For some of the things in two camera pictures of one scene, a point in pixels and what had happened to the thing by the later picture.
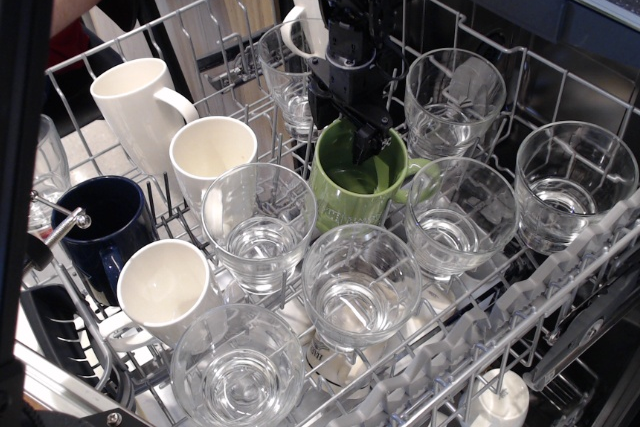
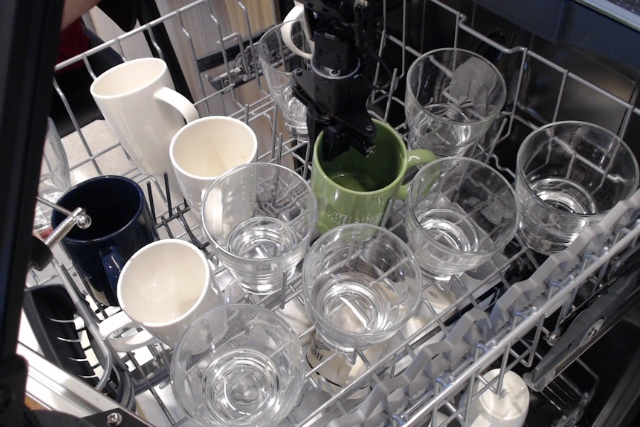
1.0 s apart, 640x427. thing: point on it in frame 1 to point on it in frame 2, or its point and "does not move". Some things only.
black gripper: x=351 y=73 to x=334 y=85
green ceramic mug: x=349 y=192 does not move
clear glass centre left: x=260 y=215 does not move
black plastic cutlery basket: x=52 y=312 does not move
